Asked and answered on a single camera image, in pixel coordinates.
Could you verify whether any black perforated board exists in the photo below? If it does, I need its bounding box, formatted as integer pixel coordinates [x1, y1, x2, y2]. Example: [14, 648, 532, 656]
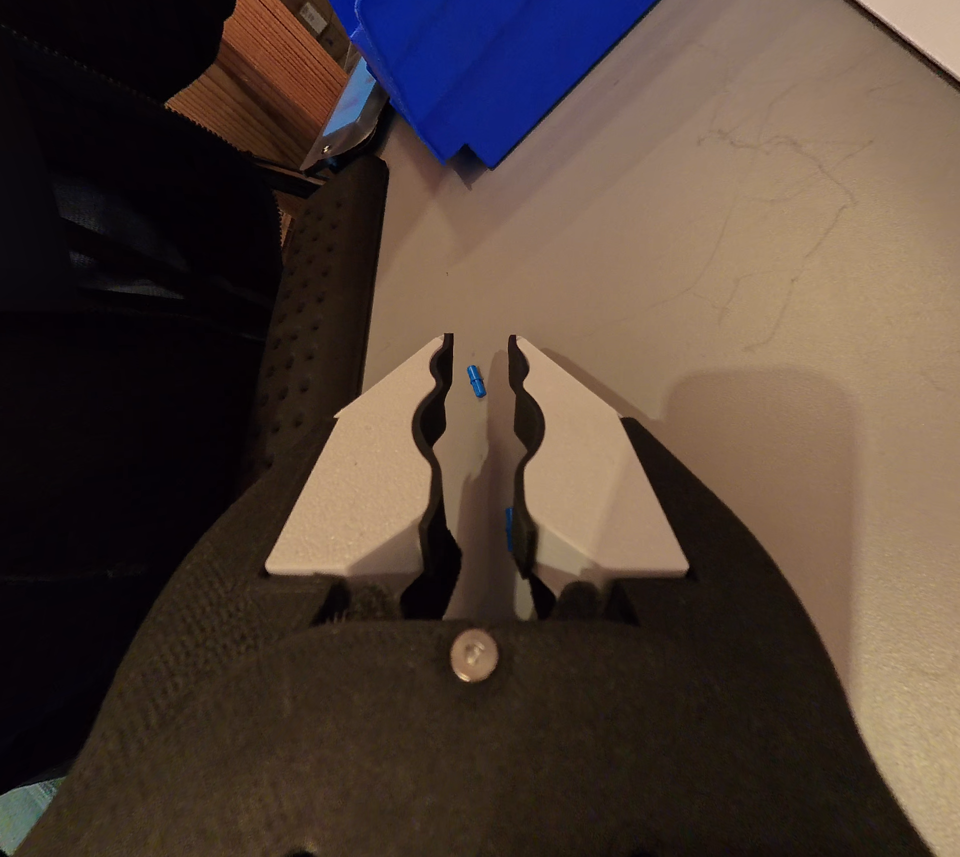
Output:
[253, 155, 390, 502]

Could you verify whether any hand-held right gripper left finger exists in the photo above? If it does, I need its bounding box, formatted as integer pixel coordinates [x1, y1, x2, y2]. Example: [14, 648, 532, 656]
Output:
[264, 332, 466, 605]

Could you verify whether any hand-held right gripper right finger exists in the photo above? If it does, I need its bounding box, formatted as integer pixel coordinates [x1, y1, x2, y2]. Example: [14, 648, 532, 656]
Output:
[504, 333, 690, 605]

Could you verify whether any wooden slatted panel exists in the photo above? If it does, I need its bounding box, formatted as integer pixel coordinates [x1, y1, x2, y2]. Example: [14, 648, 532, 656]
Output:
[166, 0, 351, 168]

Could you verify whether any blue tagged parts bin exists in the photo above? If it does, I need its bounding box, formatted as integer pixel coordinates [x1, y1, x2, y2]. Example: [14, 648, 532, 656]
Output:
[303, 0, 764, 170]

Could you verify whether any metal clamp plate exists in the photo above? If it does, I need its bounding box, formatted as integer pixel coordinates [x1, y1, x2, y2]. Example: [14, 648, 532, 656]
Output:
[298, 58, 390, 173]

